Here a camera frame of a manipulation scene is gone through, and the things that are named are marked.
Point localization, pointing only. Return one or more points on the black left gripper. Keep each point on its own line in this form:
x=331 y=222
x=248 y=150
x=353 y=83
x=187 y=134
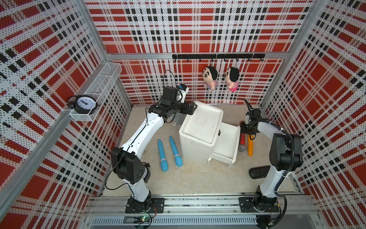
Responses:
x=191 y=109

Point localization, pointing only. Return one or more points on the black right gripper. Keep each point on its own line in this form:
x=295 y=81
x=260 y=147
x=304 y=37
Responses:
x=243 y=130

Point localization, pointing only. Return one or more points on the orange toy microphone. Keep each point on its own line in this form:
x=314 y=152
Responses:
x=250 y=145

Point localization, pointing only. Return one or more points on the red glitter toy microphone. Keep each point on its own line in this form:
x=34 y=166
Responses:
x=242 y=140

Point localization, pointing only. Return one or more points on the white plastic drawer cabinet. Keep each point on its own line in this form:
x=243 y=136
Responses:
x=199 y=132

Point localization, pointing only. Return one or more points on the white drawer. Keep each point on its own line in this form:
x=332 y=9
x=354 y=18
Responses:
x=226 y=146

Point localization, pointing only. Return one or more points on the blue toy microphone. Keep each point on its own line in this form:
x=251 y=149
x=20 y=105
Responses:
x=177 y=158
x=163 y=161

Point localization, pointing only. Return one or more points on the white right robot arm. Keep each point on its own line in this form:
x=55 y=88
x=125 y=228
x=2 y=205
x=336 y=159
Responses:
x=285 y=156

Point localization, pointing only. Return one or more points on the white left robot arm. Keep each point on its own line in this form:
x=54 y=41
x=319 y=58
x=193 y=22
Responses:
x=126 y=160

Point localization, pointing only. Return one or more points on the grey plush animal toy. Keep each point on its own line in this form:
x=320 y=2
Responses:
x=179 y=119

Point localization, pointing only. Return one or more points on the black cylinder on floor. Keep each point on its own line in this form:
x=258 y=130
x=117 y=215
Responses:
x=259 y=172

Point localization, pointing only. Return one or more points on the plush doll pink shorts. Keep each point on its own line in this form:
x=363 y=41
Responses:
x=231 y=78

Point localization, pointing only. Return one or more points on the black alarm clock on floor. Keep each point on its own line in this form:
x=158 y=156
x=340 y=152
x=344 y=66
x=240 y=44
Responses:
x=147 y=172

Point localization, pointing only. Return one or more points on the black alarm clock in basket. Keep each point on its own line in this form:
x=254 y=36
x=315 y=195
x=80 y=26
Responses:
x=82 y=104

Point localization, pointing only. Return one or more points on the small circuit board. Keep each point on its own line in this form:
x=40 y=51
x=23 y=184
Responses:
x=136 y=219

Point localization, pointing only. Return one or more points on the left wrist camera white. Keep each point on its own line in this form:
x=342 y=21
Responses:
x=182 y=92

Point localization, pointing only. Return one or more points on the black wall hook rail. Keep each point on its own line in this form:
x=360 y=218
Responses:
x=248 y=56

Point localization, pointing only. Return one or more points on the white wire wall basket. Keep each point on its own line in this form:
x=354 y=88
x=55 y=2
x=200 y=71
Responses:
x=99 y=88

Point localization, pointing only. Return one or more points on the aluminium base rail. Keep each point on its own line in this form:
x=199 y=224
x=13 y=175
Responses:
x=203 y=211

